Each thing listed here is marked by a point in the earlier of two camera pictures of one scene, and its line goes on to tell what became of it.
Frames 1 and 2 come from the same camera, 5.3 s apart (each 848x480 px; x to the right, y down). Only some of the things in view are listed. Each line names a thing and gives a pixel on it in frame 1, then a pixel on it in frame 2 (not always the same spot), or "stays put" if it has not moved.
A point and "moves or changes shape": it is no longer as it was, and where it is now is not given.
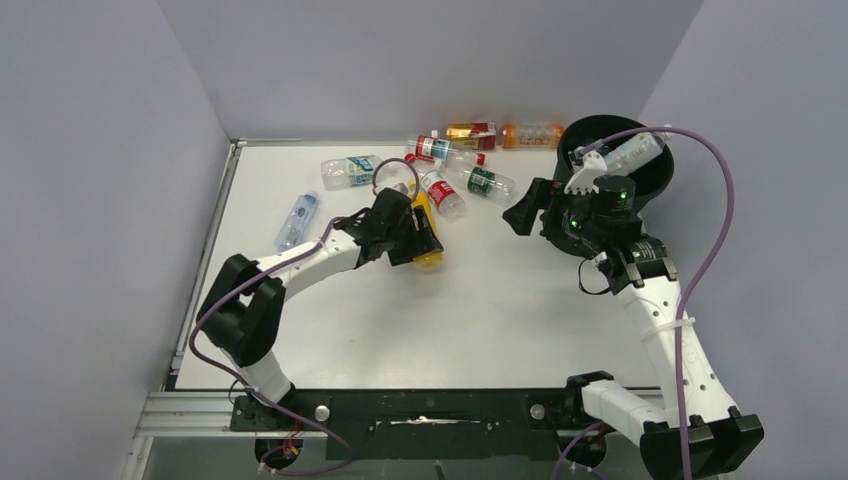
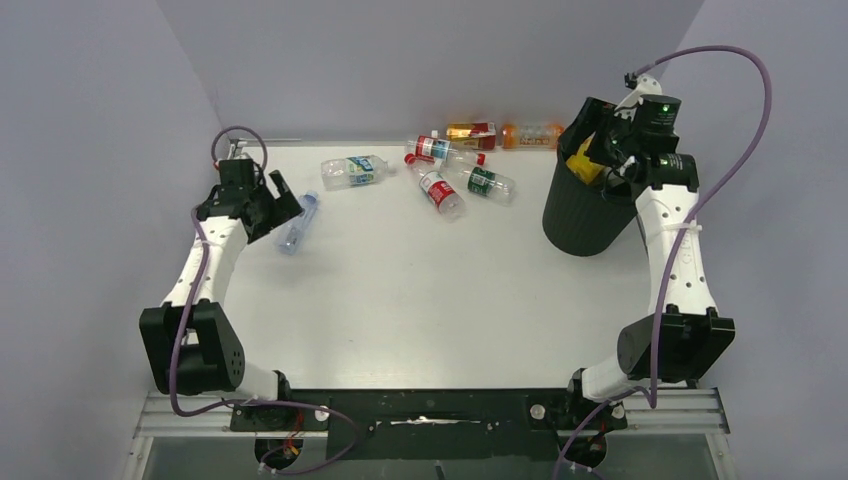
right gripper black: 541,195 to 596,116
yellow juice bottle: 433,261 moves or changes shape
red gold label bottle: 480,136 stays put
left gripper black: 423,241 to 284,209
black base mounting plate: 423,424 stays put
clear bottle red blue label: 437,149 stays put
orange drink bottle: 545,136 stays put
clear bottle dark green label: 479,181 stays put
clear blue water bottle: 293,230 stays put
